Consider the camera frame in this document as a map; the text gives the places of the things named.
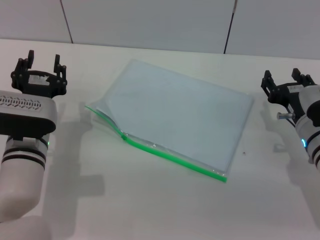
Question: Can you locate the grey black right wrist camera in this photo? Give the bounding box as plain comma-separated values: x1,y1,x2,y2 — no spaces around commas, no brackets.
298,84,320,125

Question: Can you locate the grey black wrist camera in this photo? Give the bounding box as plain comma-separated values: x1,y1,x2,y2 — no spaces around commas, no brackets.
0,89,58,141
298,84,320,125

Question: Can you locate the grey cable with metal plug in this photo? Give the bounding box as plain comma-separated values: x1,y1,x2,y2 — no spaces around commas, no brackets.
276,112,299,126

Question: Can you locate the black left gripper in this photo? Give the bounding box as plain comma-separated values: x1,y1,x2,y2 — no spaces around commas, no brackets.
10,49,68,99

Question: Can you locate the transparent document bag green zip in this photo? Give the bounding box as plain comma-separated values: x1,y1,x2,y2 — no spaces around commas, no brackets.
84,58,256,184

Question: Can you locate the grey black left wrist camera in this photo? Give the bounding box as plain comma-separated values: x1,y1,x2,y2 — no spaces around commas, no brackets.
0,89,58,141

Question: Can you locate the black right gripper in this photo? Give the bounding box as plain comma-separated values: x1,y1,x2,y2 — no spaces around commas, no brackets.
260,68,316,121

